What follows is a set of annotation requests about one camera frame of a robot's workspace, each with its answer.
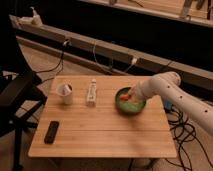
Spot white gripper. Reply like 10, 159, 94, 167
128, 83, 149, 102

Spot red pepper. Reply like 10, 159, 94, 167
120, 94, 131, 101

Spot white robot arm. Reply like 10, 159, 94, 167
128, 72, 213, 137

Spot green ceramic bowl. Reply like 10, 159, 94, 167
115, 87, 146, 115

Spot white tube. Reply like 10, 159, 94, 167
86, 79, 97, 106

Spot wooden table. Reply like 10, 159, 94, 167
28, 75, 177, 158

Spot white paper cup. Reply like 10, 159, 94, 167
56, 84, 72, 105

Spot black remote control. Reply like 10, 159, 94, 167
44, 121, 59, 144

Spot black chair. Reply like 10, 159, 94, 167
0, 69, 48, 171

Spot white spray bottle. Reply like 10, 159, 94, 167
16, 6, 44, 28

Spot white wall plug cable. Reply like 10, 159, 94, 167
124, 56, 139, 74

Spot black floor cables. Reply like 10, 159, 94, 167
163, 99, 213, 171

